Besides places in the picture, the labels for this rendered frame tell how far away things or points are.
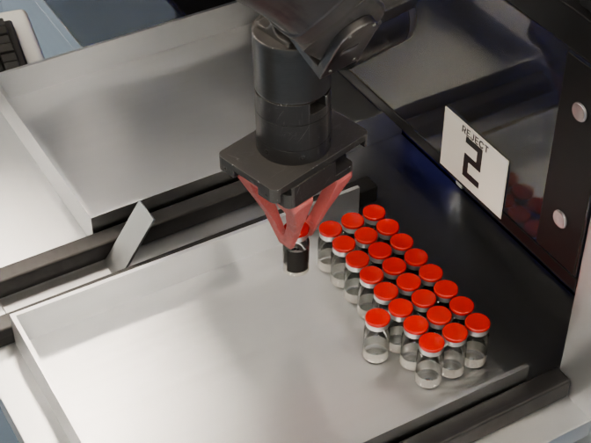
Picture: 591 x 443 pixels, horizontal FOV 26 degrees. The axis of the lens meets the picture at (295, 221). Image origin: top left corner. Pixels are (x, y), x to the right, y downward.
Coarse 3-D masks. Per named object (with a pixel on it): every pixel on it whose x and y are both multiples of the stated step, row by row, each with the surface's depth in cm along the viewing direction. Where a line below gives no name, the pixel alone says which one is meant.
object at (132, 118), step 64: (64, 64) 136; (128, 64) 140; (192, 64) 140; (64, 128) 131; (128, 128) 131; (192, 128) 131; (384, 128) 129; (64, 192) 121; (128, 192) 123; (192, 192) 120
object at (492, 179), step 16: (448, 112) 105; (448, 128) 106; (464, 128) 104; (448, 144) 107; (464, 144) 105; (480, 144) 103; (448, 160) 108; (496, 160) 101; (480, 176) 104; (496, 176) 102; (480, 192) 105; (496, 192) 103; (496, 208) 104
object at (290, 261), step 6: (288, 252) 104; (300, 252) 104; (306, 252) 104; (288, 258) 105; (294, 258) 104; (300, 258) 104; (306, 258) 105; (288, 264) 105; (294, 264) 105; (300, 264) 105; (306, 264) 105; (288, 270) 105; (294, 270) 105; (300, 270) 105
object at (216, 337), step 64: (192, 256) 113; (256, 256) 117; (64, 320) 109; (128, 320) 110; (192, 320) 110; (256, 320) 110; (320, 320) 110; (64, 384) 105; (128, 384) 105; (192, 384) 105; (256, 384) 105; (320, 384) 105; (384, 384) 105; (448, 384) 105; (512, 384) 102
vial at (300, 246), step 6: (300, 240) 103; (306, 240) 104; (282, 246) 105; (300, 246) 104; (306, 246) 104; (282, 252) 105; (294, 252) 104; (282, 258) 106; (282, 264) 106; (306, 270) 106; (294, 276) 106
